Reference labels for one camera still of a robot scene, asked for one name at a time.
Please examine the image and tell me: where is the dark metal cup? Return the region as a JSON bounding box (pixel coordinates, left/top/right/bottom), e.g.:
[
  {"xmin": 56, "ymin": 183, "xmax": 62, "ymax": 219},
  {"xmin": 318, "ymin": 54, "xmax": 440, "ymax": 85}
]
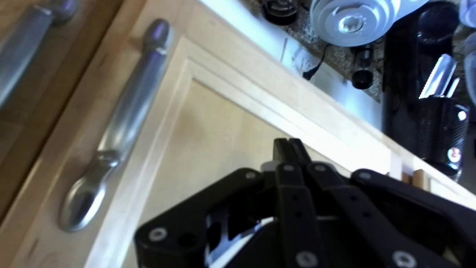
[{"xmin": 260, "ymin": 0, "xmax": 300, "ymax": 27}]

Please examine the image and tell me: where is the wooden wall cabinet door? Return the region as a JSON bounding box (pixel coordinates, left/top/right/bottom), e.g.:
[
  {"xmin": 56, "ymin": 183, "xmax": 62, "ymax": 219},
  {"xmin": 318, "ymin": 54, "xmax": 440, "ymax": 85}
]
[
  {"xmin": 0, "ymin": 0, "xmax": 415, "ymax": 268},
  {"xmin": 0, "ymin": 0, "xmax": 126, "ymax": 220}
]

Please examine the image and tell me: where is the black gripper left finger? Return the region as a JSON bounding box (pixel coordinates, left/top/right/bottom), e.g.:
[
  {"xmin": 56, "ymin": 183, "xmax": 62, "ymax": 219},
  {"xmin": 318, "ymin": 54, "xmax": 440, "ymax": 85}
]
[{"xmin": 132, "ymin": 137, "xmax": 325, "ymax": 268}]

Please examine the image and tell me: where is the brushed metal door handle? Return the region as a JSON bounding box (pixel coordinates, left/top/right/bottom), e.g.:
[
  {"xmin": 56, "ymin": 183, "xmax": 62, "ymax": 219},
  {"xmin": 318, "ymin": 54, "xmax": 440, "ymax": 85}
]
[
  {"xmin": 0, "ymin": 0, "xmax": 81, "ymax": 109},
  {"xmin": 58, "ymin": 18, "xmax": 172, "ymax": 234}
]

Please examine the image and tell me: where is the small black cylinder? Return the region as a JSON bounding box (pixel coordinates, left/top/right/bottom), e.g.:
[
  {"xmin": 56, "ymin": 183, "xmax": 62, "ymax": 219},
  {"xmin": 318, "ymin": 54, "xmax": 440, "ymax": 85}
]
[{"xmin": 349, "ymin": 42, "xmax": 377, "ymax": 92}]

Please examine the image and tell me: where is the white wall outlet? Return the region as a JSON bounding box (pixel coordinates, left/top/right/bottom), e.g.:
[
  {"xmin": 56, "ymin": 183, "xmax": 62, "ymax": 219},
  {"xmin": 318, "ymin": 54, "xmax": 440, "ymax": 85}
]
[{"xmin": 278, "ymin": 36, "xmax": 324, "ymax": 76}]

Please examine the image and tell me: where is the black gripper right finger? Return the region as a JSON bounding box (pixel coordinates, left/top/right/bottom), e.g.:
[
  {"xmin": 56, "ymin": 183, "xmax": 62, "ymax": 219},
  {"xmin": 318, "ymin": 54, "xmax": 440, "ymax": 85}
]
[{"xmin": 287, "ymin": 139, "xmax": 476, "ymax": 268}]

